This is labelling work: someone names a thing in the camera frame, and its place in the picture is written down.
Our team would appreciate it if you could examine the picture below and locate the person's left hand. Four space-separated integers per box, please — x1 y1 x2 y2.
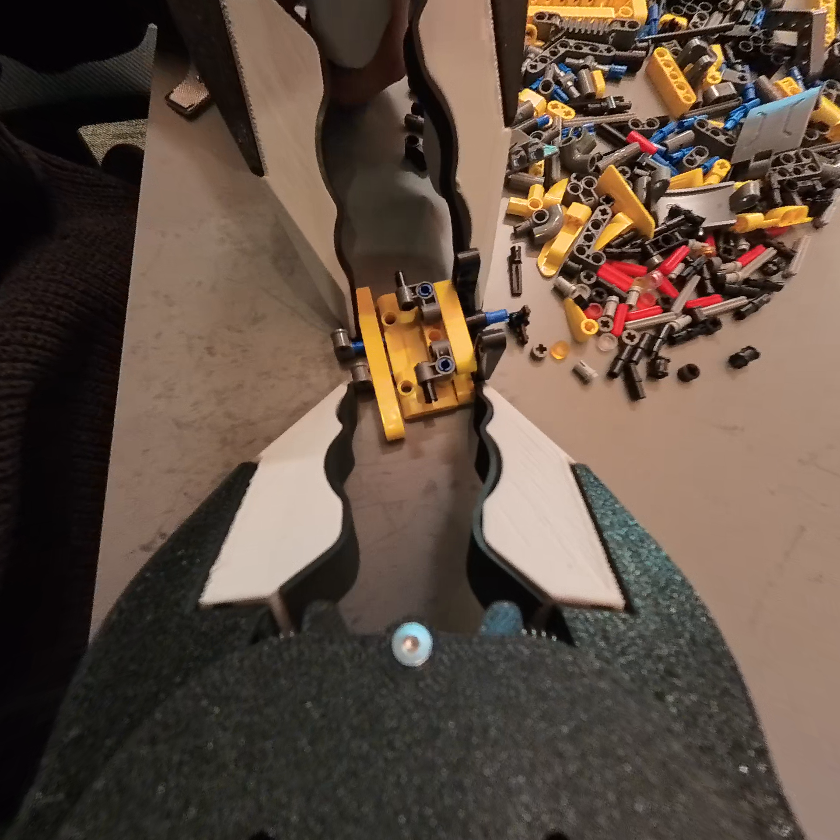
325 0 426 106

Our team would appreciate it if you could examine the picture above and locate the yellow toy beam with pins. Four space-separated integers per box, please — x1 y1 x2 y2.
330 287 408 442

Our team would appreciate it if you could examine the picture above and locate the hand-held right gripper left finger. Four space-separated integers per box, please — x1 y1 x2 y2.
199 382 362 627

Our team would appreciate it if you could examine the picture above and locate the small brown rectangular object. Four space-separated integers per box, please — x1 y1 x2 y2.
164 69 212 120

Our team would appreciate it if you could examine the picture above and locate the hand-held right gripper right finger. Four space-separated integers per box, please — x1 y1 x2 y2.
467 386 626 621

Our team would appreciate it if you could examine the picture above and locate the person's dark knit sweater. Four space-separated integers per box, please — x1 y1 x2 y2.
0 125 142 788

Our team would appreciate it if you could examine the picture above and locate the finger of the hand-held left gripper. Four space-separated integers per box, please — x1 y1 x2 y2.
220 0 358 332
403 0 516 316

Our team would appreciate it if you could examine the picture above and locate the pile of toy building parts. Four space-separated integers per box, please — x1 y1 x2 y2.
402 0 840 401

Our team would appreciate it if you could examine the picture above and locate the yellow toy brick frame assembly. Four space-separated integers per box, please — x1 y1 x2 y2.
377 249 509 421

